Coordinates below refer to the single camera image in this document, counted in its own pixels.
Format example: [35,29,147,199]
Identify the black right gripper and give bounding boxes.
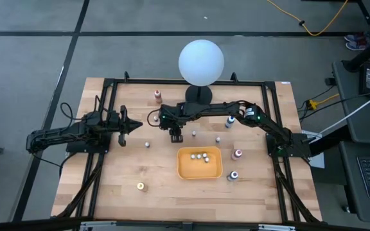
[157,105,188,144]

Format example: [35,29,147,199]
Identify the yellow extension cable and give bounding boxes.
[267,0,349,37]

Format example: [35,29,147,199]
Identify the white globe lamp black base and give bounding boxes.
[177,38,225,110]

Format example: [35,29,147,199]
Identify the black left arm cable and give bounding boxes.
[59,101,86,124]

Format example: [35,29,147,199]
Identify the black aluminium frame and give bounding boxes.
[0,71,370,231]

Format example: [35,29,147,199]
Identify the yellow plastic bin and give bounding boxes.
[176,146,224,180]

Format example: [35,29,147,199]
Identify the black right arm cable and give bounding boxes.
[146,108,162,128]

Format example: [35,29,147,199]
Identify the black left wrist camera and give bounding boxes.
[108,110,121,129]

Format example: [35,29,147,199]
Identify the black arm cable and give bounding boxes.
[146,108,162,128]
[59,101,86,124]

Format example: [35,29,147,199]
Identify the black power cable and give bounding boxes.
[30,153,75,169]

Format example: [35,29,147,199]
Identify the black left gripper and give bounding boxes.
[118,105,143,148]

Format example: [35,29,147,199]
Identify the person's sports shoe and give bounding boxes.
[344,31,366,42]
[345,40,370,51]

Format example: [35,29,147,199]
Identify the yellow power plug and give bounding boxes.
[307,92,340,111]

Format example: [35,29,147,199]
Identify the white paper sheet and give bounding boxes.
[301,130,326,169]

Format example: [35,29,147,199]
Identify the black T-foot desk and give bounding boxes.
[342,0,370,73]

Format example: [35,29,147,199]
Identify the white cable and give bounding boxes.
[310,86,370,141]

